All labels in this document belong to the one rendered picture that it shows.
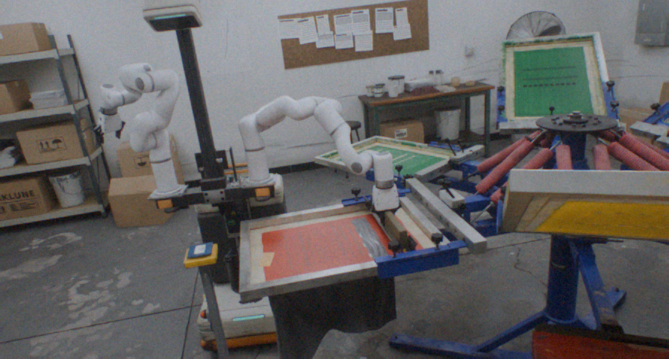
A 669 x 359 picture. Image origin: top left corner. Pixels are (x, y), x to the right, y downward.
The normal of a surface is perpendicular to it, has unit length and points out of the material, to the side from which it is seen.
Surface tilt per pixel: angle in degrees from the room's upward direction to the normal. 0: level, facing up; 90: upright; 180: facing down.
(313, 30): 88
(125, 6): 90
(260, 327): 90
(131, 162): 90
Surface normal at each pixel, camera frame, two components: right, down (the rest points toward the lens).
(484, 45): 0.16, 0.30
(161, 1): 0.00, -0.13
